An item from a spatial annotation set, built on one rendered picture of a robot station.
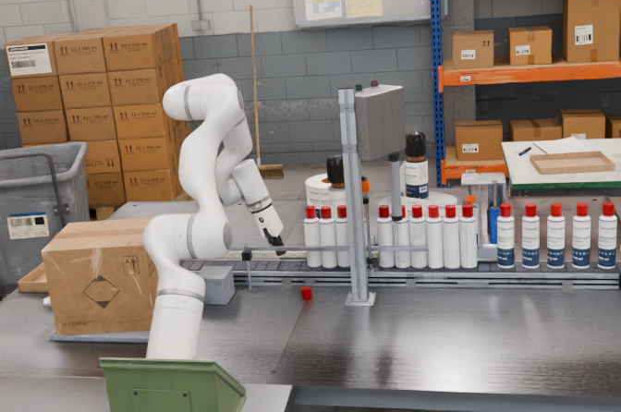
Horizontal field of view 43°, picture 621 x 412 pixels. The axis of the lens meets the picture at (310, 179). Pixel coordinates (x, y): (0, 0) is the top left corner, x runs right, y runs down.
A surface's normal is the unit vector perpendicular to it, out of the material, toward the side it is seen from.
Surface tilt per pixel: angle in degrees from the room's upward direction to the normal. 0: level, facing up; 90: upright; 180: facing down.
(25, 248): 93
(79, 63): 91
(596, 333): 0
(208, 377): 90
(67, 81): 89
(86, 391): 0
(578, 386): 0
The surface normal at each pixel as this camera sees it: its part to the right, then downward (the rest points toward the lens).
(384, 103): 0.69, 0.15
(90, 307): -0.04, 0.29
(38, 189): 0.17, 0.33
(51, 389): -0.07, -0.96
